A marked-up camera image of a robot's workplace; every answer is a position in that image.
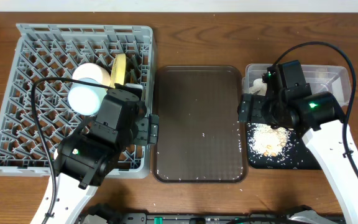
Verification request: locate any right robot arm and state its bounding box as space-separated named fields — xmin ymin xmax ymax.
xmin=237 ymin=60 xmax=358 ymax=223

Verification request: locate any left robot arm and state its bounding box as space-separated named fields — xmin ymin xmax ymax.
xmin=32 ymin=88 xmax=159 ymax=223

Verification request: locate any blue bowl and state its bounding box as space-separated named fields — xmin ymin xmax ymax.
xmin=68 ymin=83 xmax=107 ymax=116

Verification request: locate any white tissue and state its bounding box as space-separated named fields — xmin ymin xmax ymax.
xmin=249 ymin=78 xmax=267 ymax=96

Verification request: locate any pile of rice and nuts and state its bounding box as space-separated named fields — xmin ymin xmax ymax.
xmin=248 ymin=124 xmax=290 ymax=157

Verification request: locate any black equipment at table edge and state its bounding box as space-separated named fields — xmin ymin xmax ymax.
xmin=74 ymin=204 xmax=346 ymax=224

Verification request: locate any black waste tray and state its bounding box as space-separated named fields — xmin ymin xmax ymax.
xmin=246 ymin=124 xmax=320 ymax=170

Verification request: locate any grey dishwasher rack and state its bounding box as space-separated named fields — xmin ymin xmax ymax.
xmin=0 ymin=24 xmax=156 ymax=177

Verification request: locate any brown serving tray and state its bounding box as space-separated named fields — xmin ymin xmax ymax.
xmin=153 ymin=65 xmax=248 ymax=184

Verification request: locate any white bowl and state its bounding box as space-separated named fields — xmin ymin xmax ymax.
xmin=72 ymin=63 xmax=111 ymax=86

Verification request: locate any yellow plate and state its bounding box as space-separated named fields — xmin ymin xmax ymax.
xmin=110 ymin=54 xmax=127 ymax=87

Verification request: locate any clear plastic waste bin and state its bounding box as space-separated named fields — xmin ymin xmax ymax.
xmin=242 ymin=63 xmax=351 ymax=106

